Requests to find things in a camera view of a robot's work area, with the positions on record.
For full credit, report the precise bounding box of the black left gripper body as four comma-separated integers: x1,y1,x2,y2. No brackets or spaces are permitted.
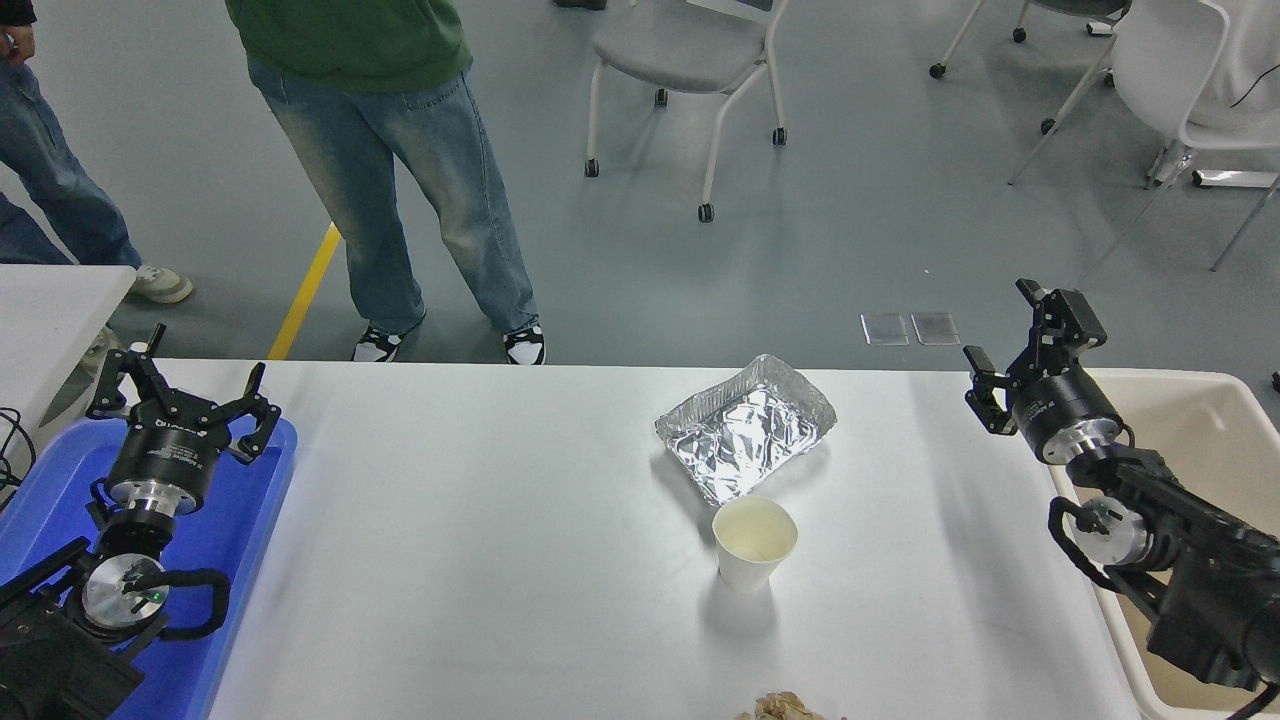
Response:
107,407,234,499

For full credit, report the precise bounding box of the grey chair with castors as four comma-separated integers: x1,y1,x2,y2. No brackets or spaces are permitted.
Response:
584,0,791,223

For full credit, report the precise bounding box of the blue plastic tray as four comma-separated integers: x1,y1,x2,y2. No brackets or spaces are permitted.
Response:
0,415,299,720

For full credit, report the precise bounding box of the white shell chair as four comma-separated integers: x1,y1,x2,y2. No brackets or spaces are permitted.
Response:
1008,0,1280,291

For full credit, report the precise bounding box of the person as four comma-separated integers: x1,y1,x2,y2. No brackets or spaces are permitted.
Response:
224,0,547,366
0,0,195,379

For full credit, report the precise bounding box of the white side table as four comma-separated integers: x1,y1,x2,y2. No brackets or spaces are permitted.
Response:
0,264,138,471

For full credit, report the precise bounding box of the silver foil tray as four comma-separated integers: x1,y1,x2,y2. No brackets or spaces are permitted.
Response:
654,353,838,509

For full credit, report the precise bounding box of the white paper cup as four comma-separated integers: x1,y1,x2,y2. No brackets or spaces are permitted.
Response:
711,496,799,593

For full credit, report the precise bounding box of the white floor stand base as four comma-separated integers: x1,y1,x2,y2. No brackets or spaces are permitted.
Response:
1190,168,1280,190

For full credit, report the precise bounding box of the large pale plastic bin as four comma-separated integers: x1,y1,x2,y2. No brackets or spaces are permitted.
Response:
1045,368,1280,720

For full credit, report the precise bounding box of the black cable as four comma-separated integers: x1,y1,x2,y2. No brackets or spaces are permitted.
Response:
0,405,39,511

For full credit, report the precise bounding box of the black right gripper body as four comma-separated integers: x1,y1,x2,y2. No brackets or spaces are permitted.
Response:
1011,367,1125,465

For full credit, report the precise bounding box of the crumpled tan paper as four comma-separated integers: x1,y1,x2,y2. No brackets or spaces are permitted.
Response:
735,691,846,720

